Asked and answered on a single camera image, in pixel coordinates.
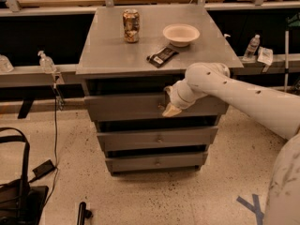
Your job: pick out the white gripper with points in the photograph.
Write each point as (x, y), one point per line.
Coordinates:
(174, 97)

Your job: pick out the grey top drawer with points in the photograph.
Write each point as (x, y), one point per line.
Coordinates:
(123, 107)

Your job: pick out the grey drawer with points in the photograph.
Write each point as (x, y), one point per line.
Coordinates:
(143, 163)
(123, 107)
(156, 138)

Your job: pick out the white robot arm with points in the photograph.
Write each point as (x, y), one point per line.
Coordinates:
(276, 110)

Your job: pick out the grey middle drawer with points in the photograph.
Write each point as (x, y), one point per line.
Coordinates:
(156, 138)

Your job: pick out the grey drawer cabinet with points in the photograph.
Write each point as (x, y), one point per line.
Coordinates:
(111, 66)

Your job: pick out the grey bottom drawer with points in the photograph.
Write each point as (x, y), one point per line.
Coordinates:
(143, 163)

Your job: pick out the black snack bar wrapper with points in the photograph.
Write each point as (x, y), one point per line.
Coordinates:
(162, 57)

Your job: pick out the white paper bowl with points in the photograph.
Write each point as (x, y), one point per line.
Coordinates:
(181, 35)

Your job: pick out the crushed soda can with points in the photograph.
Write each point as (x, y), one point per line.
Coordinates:
(131, 23)

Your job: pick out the clear plastic water bottle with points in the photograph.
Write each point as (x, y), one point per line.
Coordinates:
(251, 48)

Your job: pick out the white packet on ledge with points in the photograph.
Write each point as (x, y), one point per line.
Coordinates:
(265, 56)

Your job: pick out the clear sanitizer pump bottle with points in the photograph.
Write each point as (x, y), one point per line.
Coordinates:
(46, 63)

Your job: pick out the black power adapter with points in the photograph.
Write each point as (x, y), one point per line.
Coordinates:
(43, 169)

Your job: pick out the clear plastic container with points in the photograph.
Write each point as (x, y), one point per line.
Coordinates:
(5, 65)

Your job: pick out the black cylindrical handle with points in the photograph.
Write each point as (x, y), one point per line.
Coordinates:
(83, 214)

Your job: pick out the black chair frame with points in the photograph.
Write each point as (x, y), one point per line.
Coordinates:
(20, 204)

